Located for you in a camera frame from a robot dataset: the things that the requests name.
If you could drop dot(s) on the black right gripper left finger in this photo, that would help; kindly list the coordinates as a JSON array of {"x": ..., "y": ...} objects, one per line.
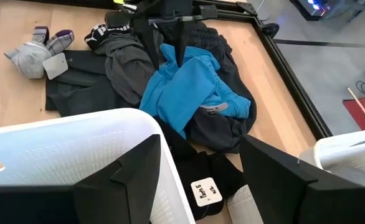
[{"x": 114, "y": 199}]

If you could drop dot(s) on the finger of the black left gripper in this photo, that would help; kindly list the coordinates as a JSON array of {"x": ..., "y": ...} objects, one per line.
[
  {"x": 180, "y": 40},
  {"x": 146, "y": 40}
]

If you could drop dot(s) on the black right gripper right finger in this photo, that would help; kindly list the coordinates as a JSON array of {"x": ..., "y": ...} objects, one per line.
[{"x": 279, "y": 193}]

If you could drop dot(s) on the grey sweatshirt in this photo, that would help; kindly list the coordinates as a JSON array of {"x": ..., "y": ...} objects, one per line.
[{"x": 126, "y": 68}]

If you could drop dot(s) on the turquoise sweatshirt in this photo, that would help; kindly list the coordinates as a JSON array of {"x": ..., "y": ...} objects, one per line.
[{"x": 182, "y": 90}]

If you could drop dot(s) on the white paper tag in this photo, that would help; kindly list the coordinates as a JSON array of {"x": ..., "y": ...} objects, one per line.
[
  {"x": 205, "y": 191},
  {"x": 215, "y": 108},
  {"x": 55, "y": 66}
]

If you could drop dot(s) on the black pants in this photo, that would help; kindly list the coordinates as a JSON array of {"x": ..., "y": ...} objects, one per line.
[{"x": 201, "y": 165}]

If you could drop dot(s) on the charcoal grey shirt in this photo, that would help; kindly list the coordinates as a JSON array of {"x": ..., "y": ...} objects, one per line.
[{"x": 76, "y": 93}]

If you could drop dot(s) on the grey purple-toed sock pair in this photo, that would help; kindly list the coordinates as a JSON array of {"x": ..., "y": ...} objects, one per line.
[{"x": 30, "y": 62}]

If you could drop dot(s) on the white woven plastic basket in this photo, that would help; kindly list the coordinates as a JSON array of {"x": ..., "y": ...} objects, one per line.
[
  {"x": 61, "y": 149},
  {"x": 350, "y": 149}
]

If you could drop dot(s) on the thin wooden stick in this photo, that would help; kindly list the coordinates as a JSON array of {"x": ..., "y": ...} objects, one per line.
[{"x": 362, "y": 107}]

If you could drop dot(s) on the computer with coloured lights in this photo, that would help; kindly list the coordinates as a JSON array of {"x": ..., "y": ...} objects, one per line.
[{"x": 313, "y": 7}]

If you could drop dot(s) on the black frame clamp knob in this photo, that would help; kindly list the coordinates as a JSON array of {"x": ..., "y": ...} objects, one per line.
[{"x": 270, "y": 30}]

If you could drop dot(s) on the black aluminium table frame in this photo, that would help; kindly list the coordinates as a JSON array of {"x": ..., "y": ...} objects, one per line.
[{"x": 298, "y": 90}]

